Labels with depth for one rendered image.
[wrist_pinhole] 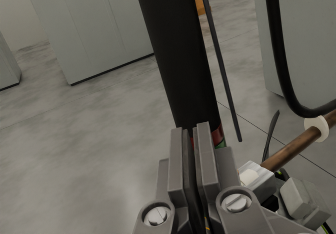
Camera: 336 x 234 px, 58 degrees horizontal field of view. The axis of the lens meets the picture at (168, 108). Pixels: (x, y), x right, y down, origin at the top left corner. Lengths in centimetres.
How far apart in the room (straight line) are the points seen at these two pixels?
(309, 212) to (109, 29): 528
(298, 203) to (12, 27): 1202
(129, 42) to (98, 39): 59
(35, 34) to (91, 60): 675
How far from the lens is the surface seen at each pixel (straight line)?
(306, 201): 80
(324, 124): 34
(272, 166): 30
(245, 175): 29
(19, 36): 1245
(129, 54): 596
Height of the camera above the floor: 174
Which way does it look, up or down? 27 degrees down
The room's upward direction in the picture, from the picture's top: 17 degrees counter-clockwise
